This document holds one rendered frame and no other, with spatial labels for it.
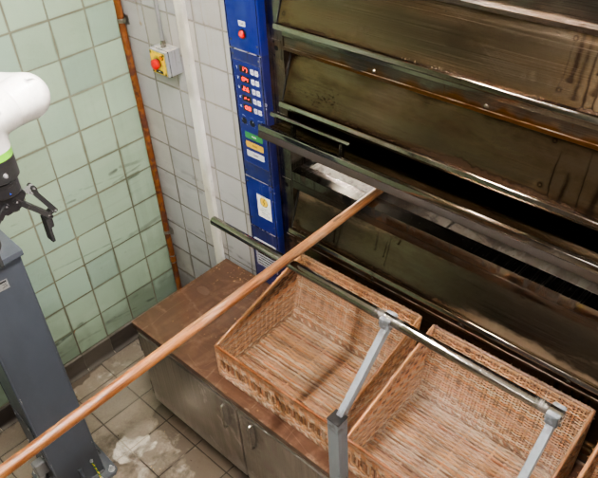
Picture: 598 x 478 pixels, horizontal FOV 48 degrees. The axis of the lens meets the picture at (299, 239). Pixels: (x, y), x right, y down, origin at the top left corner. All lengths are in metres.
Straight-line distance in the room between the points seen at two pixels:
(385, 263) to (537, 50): 0.93
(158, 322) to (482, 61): 1.64
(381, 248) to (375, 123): 0.47
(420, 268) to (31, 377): 1.39
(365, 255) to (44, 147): 1.35
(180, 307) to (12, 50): 1.15
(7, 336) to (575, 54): 1.86
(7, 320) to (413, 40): 1.52
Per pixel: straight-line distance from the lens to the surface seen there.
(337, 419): 1.89
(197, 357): 2.60
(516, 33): 1.73
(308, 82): 2.19
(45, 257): 3.06
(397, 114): 1.99
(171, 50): 2.63
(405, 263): 2.26
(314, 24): 2.06
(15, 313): 2.38
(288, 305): 2.64
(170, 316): 2.78
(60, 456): 2.89
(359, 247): 2.35
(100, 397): 1.72
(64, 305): 3.24
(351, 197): 2.27
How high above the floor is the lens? 2.46
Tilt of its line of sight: 38 degrees down
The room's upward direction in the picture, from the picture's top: 4 degrees counter-clockwise
